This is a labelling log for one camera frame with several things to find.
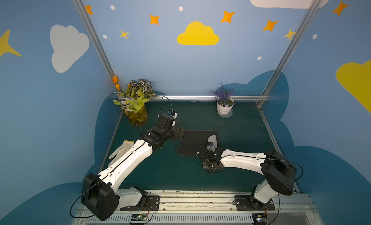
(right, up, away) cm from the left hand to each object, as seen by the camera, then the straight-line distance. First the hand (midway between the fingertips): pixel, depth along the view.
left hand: (177, 126), depth 80 cm
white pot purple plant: (+34, +16, +26) cm, 46 cm away
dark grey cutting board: (+10, -11, +19) cm, 24 cm away
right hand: (+19, -23, +8) cm, 31 cm away
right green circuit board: (+43, -47, -8) cm, 64 cm away
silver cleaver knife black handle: (+24, -10, +20) cm, 33 cm away
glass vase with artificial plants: (-31, +17, +13) cm, 37 cm away
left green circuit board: (-19, -46, -8) cm, 50 cm away
